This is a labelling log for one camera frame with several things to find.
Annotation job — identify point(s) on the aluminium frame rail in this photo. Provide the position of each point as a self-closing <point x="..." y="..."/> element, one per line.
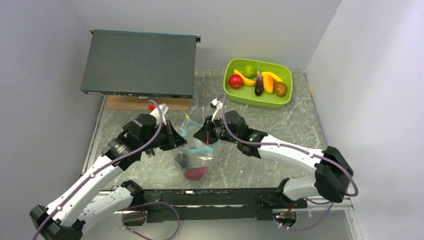
<point x="316" y="222"/>

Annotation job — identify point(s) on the wooden block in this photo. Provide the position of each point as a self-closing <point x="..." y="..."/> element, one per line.
<point x="134" y="103"/>

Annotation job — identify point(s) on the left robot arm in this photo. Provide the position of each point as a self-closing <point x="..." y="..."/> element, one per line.
<point x="75" y="211"/>

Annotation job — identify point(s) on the brown kiwi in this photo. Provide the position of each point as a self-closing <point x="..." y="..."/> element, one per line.
<point x="280" y="89"/>

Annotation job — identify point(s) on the purple sweet potato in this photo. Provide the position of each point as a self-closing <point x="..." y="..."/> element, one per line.
<point x="195" y="173"/>

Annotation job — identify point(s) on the red apple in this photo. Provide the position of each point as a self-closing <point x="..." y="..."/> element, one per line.
<point x="235" y="81"/>

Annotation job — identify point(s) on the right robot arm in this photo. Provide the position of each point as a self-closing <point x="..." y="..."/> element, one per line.
<point x="329" y="173"/>

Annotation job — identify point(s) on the green plastic bin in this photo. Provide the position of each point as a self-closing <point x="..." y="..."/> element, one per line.
<point x="245" y="95"/>

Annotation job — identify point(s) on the orange yellow mango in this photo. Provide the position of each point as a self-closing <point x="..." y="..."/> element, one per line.
<point x="268" y="83"/>

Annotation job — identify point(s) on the dark plum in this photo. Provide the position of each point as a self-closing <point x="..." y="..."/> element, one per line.
<point x="182" y="160"/>

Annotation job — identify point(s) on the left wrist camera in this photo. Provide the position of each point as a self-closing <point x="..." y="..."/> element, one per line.
<point x="158" y="110"/>

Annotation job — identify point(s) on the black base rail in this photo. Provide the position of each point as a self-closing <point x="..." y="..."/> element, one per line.
<point x="214" y="204"/>

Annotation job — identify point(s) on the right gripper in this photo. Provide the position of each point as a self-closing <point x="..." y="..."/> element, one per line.
<point x="205" y="134"/>

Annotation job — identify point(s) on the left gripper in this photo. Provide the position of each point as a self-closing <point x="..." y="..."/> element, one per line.
<point x="177" y="140"/>

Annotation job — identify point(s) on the dark grey rack box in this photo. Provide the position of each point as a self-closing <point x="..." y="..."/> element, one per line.
<point x="140" y="64"/>

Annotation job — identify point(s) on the green lime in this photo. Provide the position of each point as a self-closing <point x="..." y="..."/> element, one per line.
<point x="249" y="71"/>

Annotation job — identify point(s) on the clear zip top bag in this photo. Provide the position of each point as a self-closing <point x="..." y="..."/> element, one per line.
<point x="200" y="154"/>

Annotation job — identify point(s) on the purple eggplant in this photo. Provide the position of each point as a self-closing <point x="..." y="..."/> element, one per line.
<point x="259" y="85"/>

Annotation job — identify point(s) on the yellow banana behind mango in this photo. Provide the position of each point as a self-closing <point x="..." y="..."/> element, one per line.
<point x="275" y="77"/>

